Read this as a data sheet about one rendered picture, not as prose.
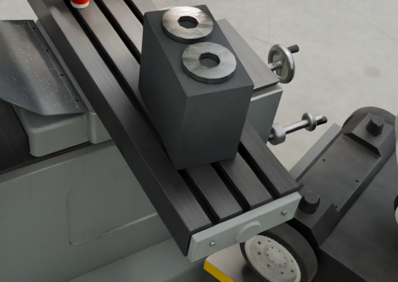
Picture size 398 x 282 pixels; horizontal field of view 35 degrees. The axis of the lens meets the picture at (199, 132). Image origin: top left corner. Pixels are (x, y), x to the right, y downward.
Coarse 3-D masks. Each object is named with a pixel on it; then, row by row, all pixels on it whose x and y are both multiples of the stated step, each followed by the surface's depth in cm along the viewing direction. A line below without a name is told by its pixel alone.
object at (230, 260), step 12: (336, 132) 202; (324, 144) 198; (312, 156) 194; (300, 168) 190; (216, 252) 167; (228, 252) 167; (240, 252) 168; (204, 264) 166; (216, 264) 164; (228, 264) 165; (240, 264) 165; (204, 276) 170; (216, 276) 166; (228, 276) 162; (240, 276) 163; (252, 276) 163
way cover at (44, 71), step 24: (0, 24) 142; (0, 48) 134; (24, 48) 139; (48, 48) 142; (0, 72) 125; (24, 72) 133; (48, 72) 136; (0, 96) 116; (24, 96) 125; (48, 96) 130; (72, 96) 133
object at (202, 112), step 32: (160, 32) 110; (192, 32) 109; (160, 64) 110; (192, 64) 103; (224, 64) 104; (160, 96) 113; (192, 96) 101; (224, 96) 103; (160, 128) 117; (192, 128) 106; (224, 128) 110; (192, 160) 113
